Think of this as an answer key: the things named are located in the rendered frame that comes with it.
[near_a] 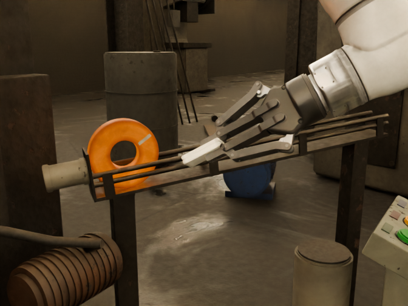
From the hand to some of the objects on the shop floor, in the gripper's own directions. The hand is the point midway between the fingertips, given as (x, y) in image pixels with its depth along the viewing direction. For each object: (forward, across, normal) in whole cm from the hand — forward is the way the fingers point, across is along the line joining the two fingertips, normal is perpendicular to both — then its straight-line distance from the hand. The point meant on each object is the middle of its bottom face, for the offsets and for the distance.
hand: (204, 153), depth 72 cm
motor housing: (+64, +41, +33) cm, 83 cm away
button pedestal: (+5, +66, +57) cm, 88 cm away
